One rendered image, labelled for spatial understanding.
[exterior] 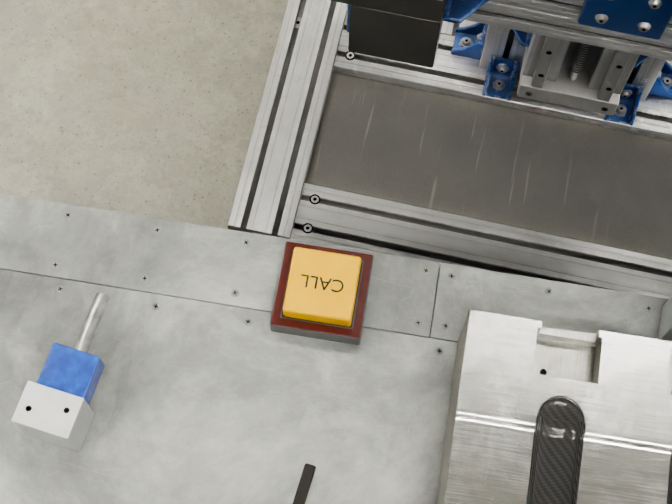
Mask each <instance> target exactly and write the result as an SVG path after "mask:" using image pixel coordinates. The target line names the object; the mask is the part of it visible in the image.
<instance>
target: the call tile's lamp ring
mask: <svg viewBox="0 0 672 504"><path fill-rule="evenodd" d="M295 247H301V248H307V249H314V250H320V251H326V252H332V253H339V254H345V255H351V256H358V257H361V261H364V265H363V271H362V277H361V283H360V289H359V295H358V301H357V307H356V313H355V319H354V325H353V329H347V328H341V327H334V326H328V325H322V324H316V323H310V322H303V321H297V320H291V319H285V318H280V314H281V309H282V303H283V298H284V293H285V287H286V282H287V277H288V271H289V266H290V261H291V255H292V250H294V248H295ZM372 258H373V255H370V254H363V253H357V252H351V251H344V250H338V249H332V248H325V247H319V246H313V245H307V244H300V243H294V242H288V241H286V246H285V251H284V256H283V262H282V267H281V272H280V277H279V283H278V288H277V293H276V299H275V304H274V309H273V314H272V320H271V324H273V325H279V326H285V327H291V328H297V329H304V330H310V331H316V332H322V333H328V334H335V335H341V336H347V337H353V338H359V337H360V331H361V325H362V319H363V313H364V307H365V301H366V294H367V288H368V282H369V276H370V270H371V264H372Z"/></svg>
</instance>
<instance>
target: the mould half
mask: <svg viewBox="0 0 672 504"><path fill-rule="evenodd" d="M541 326H542V321H540V320H534V319H528V318H521V317H515V316H509V315H503V314H496V313H490V312H484V311H477V310H469V313H468V316H467V318H466V321H465V324H464V326H463V329H462V331H461V334H460V337H459V339H458V344H457V352H456V359H455V367H454V374H453V381H452V389H451V396H450V404H449V411H448V419H447V426H446V434H445V441H444V448H443V456H442V463H441V471H440V478H439V486H438V493H437V501H436V504H526V501H527V492H528V484H529V475H530V467H531V457H532V448H533V438H534V429H535V423H536V415H538V414H539V410H540V408H541V407H542V405H543V404H544V403H545V402H546V401H547V400H549V399H551V398H554V397H566V398H569V399H571V400H573V401H574V402H575V403H576V404H578V405H579V407H580V408H581V410H582V412H583V415H584V423H586V429H585V435H584V442H583V451H582V460H581V470H580V479H579V489H578V499H577V504H667V494H668V481H669V468H670V456H671V449H672V396H670V395H667V386H668V372H669V358H670V349H672V341H665V340H659V339H653V338H647V337H640V336H634V335H628V334H622V333H615V332H609V331H603V330H599V337H601V338H602V349H601V360H600V371H599V382H598V384H596V383H590V382H584V381H577V380H571V379H565V378H559V377H553V376H546V375H540V374H534V373H533V364H534V355H535V346H536V337H537V329H538V327H539V328H541Z"/></svg>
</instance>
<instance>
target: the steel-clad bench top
mask: <svg viewBox="0 0 672 504"><path fill-rule="evenodd" d="M286 241H289V242H296V243H302V244H308V245H315V246H321V247H327V248H333V249H340V250H346V251H352V252H359V253H365V254H371V255H373V256H374V259H373V266H372V272H371V278H370V285H369V291H368V297H367V303H366V309H365V315H364V321H363V328H362V334H361V340H360V344H359V345H353V344H347V343H341V342H335V341H329V340H322V339H316V338H310V337H304V336H298V335H292V334H285V333H279V332H273V331H271V330H270V320H271V315H272V310H273V304H274V299H275V294H276V288H277V283H278V278H279V273H280V267H281V262H282V257H283V252H284V246H285V242H286ZM439 265H440V271H439ZM438 272H439V278H438ZM437 279H438V285H437ZM436 286H437V292H436ZM98 292H99V293H103V294H106V295H108V296H109V298H110V299H109V301H108V304H107V306H106V308H105V311H104V313H103V316H102V318H101V321H100V323H99V326H98V328H97V331H96V333H95V336H94V338H93V341H92V343H91V346H90V348H89V351H88V353H90V354H93V355H96V356H99V357H100V358H101V360H102V362H103V363H104V365H105V367H104V370H103V372H102V375H101V377H100V380H99V382H98V385H97V387H96V390H95V392H94V395H93V397H92V400H91V402H90V405H89V406H90V408H91V409H92V410H93V412H94V416H93V419H92V421H91V424H90V427H89V429H88V432H87V434H86V437H85V439H84V442H83V444H82V447H81V449H80V451H79V452H77V451H74V450H71V449H67V448H64V447H61V446H58V445H55V444H52V443H49V442H46V441H43V440H40V439H37V438H34V437H31V436H28V435H25V434H24V433H23V432H22V431H21V430H20V429H19V428H18V427H17V426H16V425H15V424H14V423H13V422H12V421H11V420H12V417H13V415H14V413H15V410H16V408H17V405H18V403H19V401H20V398H21V396H22V393H23V391H24V389H25V386H26V384H27V381H32V382H35V383H37V381H38V378H39V376H40V374H41V371H42V369H43V366H44V364H45V362H46V359H47V357H48V354H49V352H50V350H51V347H52V345H53V343H58V344H62V345H65V346H68V347H71V348H74V347H75V345H76V343H77V340H78V338H79V335H80V333H81V330H82V328H83V325H84V323H85V320H86V318H87V316H88V313H89V311H90V308H91V306H92V303H93V301H94V298H95V296H96V294H97V293H98ZM435 293H436V299H435ZM434 300H435V306H434ZM668 300H669V299H666V298H660V297H654V296H647V295H641V294H635V293H628V292H622V291H616V290H609V289H603V288H597V287H590V286H584V285H578V284H571V283H565V282H559V281H552V280H546V279H540V278H534V277H527V276H521V275H515V274H508V273H502V272H496V271H489V270H483V269H477V268H470V267H464V266H458V265H451V264H445V263H441V264H440V263H439V262H432V261H426V260H420V259H413V258H407V257H401V256H394V255H388V254H382V253H376V252H369V251H363V250H357V249H350V248H344V247H338V246H331V245H325V244H319V243H312V242H306V241H300V240H293V239H287V238H281V237H274V236H268V235H262V234H255V233H249V232H243V231H236V230H230V229H224V228H218V227H211V226H205V225H199V224H192V223H186V222H180V221H173V220H167V219H161V218H154V217H148V216H142V215H135V214H129V213H123V212H116V211H110V210H104V209H97V208H91V207H85V206H78V205H72V204H66V203H59V202H53V201H47V200H41V199H34V198H28V197H22V196H15V195H9V194H3V193H0V504H292V503H293V500H294V497H295V494H296V491H297V487H298V484H299V481H300V478H301V475H302V472H303V468H304V465H305V464H306V463H308V464H311V465H314V466H316V470H315V473H314V476H313V479H312V482H311V486H310V489H309V492H308V495H307V499H306V502H305V504H436V501H437V493H438V486H439V478H440V471H441V463H442V456H443V448H444V441H445V434H446V426H447V419H448V411H449V404H450V396H451V389H452V381H453V374H454V367H455V359H456V352H457V344H458V339H459V337H460V334H461V331H462V329H463V326H464V324H465V321H466V318H467V316H468V313H469V310H477V311H484V312H490V313H496V314H503V315H509V316H515V317H521V318H528V319H534V320H540V321H542V326H544V327H550V328H556V329H563V330H569V331H575V332H581V333H588V334H594V335H596V334H597V332H598V331H599V330H603V331H609V332H615V333H622V334H628V335H634V336H640V337H647V338H653V339H658V334H659V327H660V321H661V314H662V308H663V305H664V304H665V303H666V302H667V301H668ZM238 307H239V308H238ZM433 307H434V313H433ZM432 314H433V320H432ZM431 321H432V327H431ZM430 328H431V334H430ZM429 335H430V338H429Z"/></svg>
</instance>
